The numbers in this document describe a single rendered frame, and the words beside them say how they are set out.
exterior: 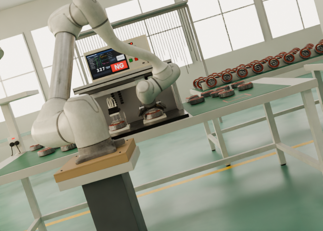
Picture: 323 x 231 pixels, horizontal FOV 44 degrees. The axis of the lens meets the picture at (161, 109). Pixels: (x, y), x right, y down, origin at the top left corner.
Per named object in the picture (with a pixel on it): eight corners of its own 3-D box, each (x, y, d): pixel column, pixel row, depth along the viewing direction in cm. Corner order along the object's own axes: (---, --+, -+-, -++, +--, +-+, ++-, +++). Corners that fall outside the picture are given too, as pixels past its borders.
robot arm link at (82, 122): (96, 144, 165) (79, 94, 163) (65, 151, 175) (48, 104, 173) (118, 133, 179) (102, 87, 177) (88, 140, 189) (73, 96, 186)
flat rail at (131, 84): (170, 74, 264) (169, 70, 264) (81, 102, 263) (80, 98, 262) (170, 74, 265) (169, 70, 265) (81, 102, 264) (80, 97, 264)
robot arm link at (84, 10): (112, 13, 207) (93, 21, 214) (93, -19, 198) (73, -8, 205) (102, 25, 197) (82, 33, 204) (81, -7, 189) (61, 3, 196)
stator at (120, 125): (127, 126, 251) (125, 121, 251) (110, 132, 250) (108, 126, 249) (126, 125, 262) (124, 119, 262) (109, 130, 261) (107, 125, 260)
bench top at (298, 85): (318, 86, 234) (316, 78, 233) (-43, 199, 229) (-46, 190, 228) (265, 83, 334) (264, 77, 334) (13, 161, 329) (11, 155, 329)
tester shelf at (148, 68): (172, 65, 264) (170, 58, 264) (74, 95, 263) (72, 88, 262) (167, 66, 308) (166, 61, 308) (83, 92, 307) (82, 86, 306)
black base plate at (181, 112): (189, 116, 235) (188, 113, 235) (85, 149, 234) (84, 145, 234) (181, 110, 282) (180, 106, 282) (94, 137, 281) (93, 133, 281)
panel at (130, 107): (181, 106, 282) (169, 66, 279) (92, 134, 280) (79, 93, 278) (181, 106, 283) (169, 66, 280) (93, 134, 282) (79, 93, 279)
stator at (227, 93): (236, 93, 274) (235, 89, 274) (221, 98, 273) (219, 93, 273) (232, 93, 285) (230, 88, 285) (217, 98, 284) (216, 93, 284)
